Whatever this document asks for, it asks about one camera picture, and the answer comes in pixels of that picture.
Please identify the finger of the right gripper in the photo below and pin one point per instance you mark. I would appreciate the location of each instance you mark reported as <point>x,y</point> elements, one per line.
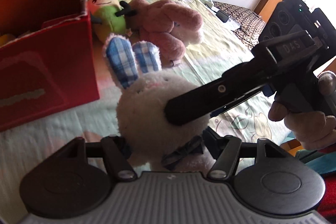
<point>210,97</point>
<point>268,90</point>

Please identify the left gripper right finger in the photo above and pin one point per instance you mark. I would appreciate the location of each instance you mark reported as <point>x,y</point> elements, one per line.
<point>225,151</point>

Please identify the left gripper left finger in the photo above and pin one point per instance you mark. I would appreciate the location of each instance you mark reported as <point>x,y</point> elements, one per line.
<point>115,153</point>

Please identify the white bunny plush toy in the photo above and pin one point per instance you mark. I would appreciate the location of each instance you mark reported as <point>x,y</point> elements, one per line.
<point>145,90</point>

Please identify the pink teddy bear plush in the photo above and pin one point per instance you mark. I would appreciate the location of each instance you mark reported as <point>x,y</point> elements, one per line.
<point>167,24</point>

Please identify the person's right hand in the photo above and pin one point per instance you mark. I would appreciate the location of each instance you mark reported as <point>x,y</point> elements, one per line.
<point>314,130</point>

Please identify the patterned dark cloth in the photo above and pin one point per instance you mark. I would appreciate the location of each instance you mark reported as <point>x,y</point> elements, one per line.
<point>250,23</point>

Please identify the green cartoon bed sheet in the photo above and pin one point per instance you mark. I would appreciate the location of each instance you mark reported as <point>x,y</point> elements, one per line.
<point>24,147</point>

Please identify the black power adapter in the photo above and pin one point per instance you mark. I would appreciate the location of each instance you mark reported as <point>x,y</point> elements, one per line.
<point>223,16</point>

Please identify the red cardboard box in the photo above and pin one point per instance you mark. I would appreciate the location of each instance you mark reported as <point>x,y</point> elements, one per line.
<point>48,66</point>

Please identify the green mango plush toy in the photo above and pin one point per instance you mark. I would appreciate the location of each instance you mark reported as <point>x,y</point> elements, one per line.
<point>108,17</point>

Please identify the orange round plush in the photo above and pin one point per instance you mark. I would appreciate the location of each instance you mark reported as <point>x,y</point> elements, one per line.
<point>4,39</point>

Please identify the black camera box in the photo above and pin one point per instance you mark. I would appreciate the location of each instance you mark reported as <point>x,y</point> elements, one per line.
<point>291,16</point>

